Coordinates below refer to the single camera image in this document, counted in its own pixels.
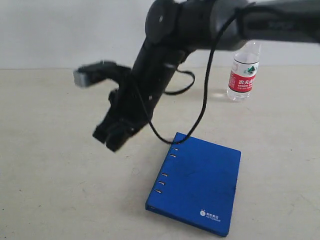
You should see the blue ring binder notebook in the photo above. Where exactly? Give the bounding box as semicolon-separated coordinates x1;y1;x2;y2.
145;137;242;237

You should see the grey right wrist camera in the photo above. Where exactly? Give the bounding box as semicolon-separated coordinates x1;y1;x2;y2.
73;60;117;88

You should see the clear plastic water bottle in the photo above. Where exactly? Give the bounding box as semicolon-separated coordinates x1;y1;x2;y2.
226;41;262;102

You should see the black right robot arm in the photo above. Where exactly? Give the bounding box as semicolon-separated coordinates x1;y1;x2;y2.
93;0;320;151

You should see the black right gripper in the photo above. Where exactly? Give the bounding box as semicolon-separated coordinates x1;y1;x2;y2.
93;65;163;152

